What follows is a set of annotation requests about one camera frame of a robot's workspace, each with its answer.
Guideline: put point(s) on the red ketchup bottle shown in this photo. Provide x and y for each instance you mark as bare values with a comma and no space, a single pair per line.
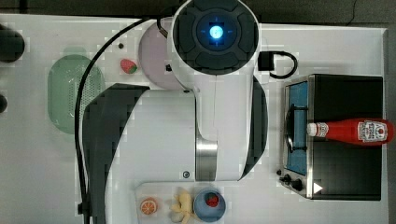
363,132

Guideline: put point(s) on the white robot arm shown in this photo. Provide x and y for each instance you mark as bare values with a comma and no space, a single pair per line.
213,128

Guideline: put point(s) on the black toaster oven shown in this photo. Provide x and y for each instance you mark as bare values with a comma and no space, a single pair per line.
330,150

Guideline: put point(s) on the pink round plate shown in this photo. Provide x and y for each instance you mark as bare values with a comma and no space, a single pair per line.
153,59

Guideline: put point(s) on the red toy strawberry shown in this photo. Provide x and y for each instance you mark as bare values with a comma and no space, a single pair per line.
128,66

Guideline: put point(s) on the yellow peeled banana toy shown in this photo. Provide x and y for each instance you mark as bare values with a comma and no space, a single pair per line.
181,210

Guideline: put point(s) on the small strawberry in bowl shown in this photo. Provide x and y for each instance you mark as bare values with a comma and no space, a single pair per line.
212,200

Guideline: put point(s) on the blue bowl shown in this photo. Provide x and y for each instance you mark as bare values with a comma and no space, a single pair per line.
205,212

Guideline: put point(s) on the orange slice toy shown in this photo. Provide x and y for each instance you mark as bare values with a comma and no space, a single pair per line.
148,206

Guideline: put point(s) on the green perforated colander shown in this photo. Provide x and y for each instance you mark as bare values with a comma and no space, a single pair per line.
63,82

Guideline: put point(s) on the small black round object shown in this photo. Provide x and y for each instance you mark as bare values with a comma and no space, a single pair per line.
3,103

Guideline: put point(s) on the black round container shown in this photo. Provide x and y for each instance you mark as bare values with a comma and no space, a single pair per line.
12,45

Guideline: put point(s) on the black connector with cable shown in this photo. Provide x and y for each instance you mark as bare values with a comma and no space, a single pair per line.
266,62

